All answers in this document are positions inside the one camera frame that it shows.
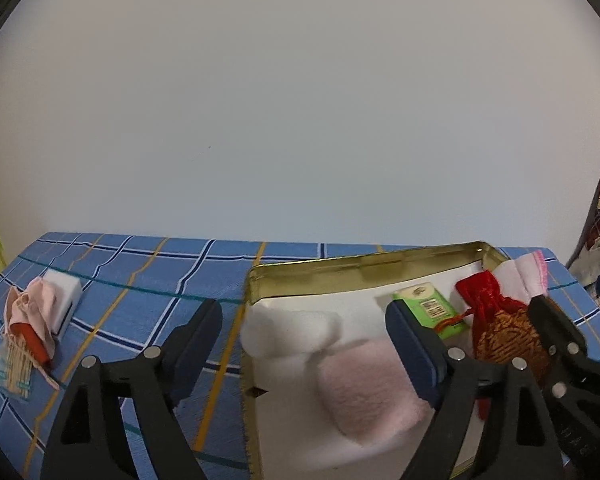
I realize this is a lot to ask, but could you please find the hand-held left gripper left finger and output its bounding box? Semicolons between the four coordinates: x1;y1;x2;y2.
40;299;224;480

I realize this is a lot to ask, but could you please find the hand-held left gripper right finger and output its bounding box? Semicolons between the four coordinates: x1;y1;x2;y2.
385;300;566;480

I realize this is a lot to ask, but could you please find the green tissue packet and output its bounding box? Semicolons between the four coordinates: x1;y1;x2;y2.
392;284;471;339

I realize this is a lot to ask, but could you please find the red gold drawstring pouch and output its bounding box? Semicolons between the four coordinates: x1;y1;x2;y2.
434;270;553;418

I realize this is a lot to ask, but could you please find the pink fluffy pad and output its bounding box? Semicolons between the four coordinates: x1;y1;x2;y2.
317;337;433;448

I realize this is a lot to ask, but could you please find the white towel pink trim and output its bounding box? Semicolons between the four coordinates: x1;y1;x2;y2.
492;252;551;306

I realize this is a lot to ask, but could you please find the gold metal tin box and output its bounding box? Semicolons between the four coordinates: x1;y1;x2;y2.
241;241;571;480

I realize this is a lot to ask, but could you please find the white sponge block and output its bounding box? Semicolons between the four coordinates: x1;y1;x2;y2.
42;269;85;336

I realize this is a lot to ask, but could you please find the red face mask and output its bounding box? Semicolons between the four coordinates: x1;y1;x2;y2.
11;322;52;363

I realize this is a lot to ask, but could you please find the pink cloth face mask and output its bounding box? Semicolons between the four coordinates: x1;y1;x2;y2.
1;276;61;391

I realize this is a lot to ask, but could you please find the clear packet of wooden sticks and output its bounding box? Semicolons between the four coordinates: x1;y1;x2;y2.
0;340;36;401

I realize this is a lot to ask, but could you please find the white patterned cloth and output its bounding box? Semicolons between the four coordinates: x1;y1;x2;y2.
565;235;600;331

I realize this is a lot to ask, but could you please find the blue plaid blanket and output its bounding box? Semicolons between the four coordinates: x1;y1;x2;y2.
0;231;600;480

